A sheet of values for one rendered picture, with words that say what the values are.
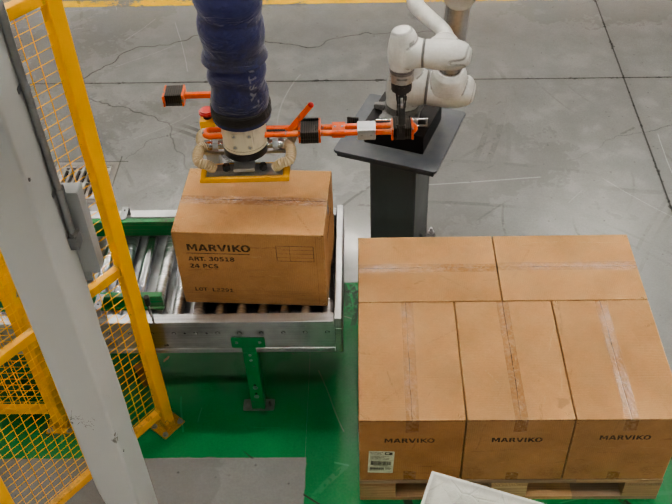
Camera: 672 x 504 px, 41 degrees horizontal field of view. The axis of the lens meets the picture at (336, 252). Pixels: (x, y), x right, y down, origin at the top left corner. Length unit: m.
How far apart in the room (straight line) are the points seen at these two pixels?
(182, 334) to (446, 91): 1.56
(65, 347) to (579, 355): 1.96
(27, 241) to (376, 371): 1.59
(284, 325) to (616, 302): 1.37
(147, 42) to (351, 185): 2.20
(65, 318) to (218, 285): 1.22
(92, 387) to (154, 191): 2.60
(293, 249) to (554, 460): 1.30
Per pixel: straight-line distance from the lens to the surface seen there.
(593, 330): 3.73
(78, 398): 2.87
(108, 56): 6.59
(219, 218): 3.55
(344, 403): 4.07
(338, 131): 3.38
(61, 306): 2.55
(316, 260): 3.52
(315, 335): 3.67
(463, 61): 3.20
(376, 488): 3.73
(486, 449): 3.53
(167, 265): 3.98
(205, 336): 3.72
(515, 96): 5.93
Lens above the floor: 3.27
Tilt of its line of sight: 44 degrees down
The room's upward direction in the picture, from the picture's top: 3 degrees counter-clockwise
